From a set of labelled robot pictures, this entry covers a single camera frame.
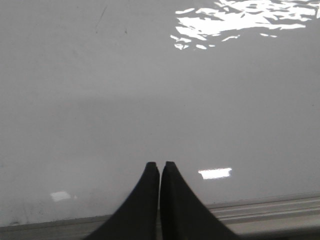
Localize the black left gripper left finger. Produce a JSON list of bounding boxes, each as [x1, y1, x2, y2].
[[85, 162, 160, 240]]

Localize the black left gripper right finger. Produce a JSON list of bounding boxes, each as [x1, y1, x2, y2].
[[159, 161, 240, 240]]

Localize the white whiteboard with aluminium frame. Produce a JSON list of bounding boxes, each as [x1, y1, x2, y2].
[[0, 0, 320, 240]]

